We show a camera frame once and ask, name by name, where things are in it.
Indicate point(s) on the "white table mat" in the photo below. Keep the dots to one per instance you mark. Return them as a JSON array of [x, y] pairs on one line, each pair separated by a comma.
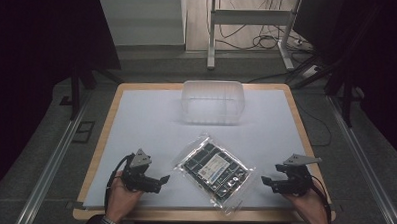
[[146, 123]]

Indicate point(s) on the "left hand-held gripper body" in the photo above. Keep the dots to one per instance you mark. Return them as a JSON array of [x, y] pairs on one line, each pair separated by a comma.
[[140, 160]]

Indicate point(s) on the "person's right hand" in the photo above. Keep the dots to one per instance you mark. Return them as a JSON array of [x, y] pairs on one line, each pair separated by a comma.
[[308, 207]]

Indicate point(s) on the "person's left hand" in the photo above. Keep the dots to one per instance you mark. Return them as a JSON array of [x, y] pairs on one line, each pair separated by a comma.
[[121, 197]]

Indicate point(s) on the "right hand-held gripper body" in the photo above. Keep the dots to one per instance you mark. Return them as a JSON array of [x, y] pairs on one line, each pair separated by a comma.
[[296, 177]]

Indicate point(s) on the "white metal desk frame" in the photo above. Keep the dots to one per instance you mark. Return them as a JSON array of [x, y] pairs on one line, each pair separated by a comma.
[[250, 17]]

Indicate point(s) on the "grey cabinet panel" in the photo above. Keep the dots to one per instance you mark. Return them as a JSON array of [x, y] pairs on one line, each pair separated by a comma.
[[141, 21]]

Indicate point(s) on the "translucent plastic container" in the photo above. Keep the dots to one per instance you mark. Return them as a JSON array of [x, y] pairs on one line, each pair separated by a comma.
[[213, 101]]

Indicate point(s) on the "metal floor rail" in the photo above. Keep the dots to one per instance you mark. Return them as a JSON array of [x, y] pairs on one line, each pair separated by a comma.
[[51, 163], [368, 171]]

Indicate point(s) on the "black metal stand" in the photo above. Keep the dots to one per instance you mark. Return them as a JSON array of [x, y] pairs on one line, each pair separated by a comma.
[[76, 87], [345, 87]]

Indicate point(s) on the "clear bag with black board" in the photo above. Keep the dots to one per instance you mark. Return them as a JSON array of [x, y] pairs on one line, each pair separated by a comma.
[[214, 169]]

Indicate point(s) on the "white power strip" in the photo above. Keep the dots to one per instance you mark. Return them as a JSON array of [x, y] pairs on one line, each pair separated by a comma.
[[309, 71]]

